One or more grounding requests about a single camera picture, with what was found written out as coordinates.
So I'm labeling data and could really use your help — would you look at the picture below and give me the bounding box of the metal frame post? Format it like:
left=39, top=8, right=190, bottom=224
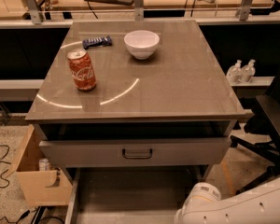
left=235, top=0, right=253, bottom=21
left=23, top=0, right=43, bottom=24
left=134, top=0, right=144, bottom=21

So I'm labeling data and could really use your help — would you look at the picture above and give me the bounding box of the middle metal frame post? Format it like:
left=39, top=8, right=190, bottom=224
left=134, top=0, right=144, bottom=21

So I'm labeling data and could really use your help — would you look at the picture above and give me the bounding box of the right metal frame post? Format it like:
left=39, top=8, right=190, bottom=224
left=235, top=0, right=253, bottom=21

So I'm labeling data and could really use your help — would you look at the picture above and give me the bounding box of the right clear sanitizer bottle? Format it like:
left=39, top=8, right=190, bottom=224
left=240, top=59, right=255, bottom=83

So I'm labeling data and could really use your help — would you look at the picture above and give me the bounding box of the cardboard box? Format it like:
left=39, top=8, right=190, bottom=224
left=6, top=125, right=72, bottom=207

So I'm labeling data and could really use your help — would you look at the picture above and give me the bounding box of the small white bottle in box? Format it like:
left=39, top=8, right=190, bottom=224
left=38, top=158, right=50, bottom=171

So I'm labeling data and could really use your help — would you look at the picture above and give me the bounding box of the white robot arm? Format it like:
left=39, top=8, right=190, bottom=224
left=175, top=177, right=280, bottom=224

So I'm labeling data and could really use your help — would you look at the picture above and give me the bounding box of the grey drawer cabinet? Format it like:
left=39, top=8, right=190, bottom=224
left=24, top=19, right=246, bottom=224

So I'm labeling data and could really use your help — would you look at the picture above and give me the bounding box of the white ceramic bowl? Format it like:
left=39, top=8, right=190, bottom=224
left=124, top=30, right=160, bottom=60

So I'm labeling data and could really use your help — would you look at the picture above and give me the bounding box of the blue snack bar wrapper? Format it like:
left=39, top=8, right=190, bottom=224
left=82, top=35, right=112, bottom=49

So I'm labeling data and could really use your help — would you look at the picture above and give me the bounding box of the black floor cable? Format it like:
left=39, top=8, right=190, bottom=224
left=0, top=140, right=66, bottom=224

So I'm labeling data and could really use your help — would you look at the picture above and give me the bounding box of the black office chair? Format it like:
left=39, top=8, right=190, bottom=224
left=231, top=69, right=280, bottom=194

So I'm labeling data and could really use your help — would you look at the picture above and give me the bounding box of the grey drawer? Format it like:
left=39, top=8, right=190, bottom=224
left=65, top=166, right=204, bottom=224
left=39, top=137, right=231, bottom=168

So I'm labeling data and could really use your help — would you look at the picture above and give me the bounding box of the red cola can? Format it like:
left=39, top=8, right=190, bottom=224
left=67, top=49, right=96, bottom=91

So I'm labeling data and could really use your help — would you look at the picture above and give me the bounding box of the left metal frame post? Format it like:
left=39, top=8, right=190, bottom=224
left=23, top=0, right=43, bottom=24

